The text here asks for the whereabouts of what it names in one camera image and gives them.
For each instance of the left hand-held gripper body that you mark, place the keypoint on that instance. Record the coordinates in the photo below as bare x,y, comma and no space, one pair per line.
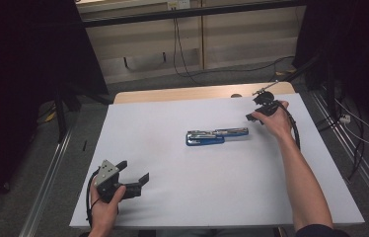
107,174

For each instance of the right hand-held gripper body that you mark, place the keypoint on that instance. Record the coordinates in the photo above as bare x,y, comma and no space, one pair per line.
265,102

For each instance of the blue stapler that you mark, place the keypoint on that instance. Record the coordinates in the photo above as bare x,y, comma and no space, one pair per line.
205,141

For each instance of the person's right hand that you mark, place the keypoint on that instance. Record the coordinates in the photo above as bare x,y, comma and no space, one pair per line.
278,125

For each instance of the person's left hand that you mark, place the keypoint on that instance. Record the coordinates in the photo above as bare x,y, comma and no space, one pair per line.
105,215

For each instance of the brown round table grommet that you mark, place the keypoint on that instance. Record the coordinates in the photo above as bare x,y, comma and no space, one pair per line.
236,95

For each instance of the yellow floor tape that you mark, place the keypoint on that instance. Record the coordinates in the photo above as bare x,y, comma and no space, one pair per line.
51,116
286,72

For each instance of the small black floor item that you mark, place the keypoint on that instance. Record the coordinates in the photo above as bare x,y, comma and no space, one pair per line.
84,146

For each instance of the white table cover sheet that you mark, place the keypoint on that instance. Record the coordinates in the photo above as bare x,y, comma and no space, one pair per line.
205,191

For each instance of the beige cabinet panel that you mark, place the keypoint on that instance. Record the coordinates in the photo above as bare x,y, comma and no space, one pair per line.
238,42

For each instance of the black stand legs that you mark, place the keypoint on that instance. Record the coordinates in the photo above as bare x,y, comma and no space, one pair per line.
330,92
61,121

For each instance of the wooden table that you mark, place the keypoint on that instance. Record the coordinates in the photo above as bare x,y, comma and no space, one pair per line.
189,93

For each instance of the white power adapter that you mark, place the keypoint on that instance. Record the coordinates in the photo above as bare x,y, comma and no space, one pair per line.
345,118

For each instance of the black curtain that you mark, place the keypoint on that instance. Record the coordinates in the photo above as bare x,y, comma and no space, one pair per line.
14,65
363,49

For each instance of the black horizontal bar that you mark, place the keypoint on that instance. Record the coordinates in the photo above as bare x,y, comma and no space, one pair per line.
189,12

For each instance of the person's dark sleeve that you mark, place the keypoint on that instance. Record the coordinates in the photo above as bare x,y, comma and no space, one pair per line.
320,231

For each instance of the aluminium floor rail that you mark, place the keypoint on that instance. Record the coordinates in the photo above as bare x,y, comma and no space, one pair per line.
46,187
353,154

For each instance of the small black bracket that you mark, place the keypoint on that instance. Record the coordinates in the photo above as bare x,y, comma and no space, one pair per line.
164,56
125,62

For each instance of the white wall socket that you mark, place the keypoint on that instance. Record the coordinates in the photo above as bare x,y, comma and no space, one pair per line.
179,4

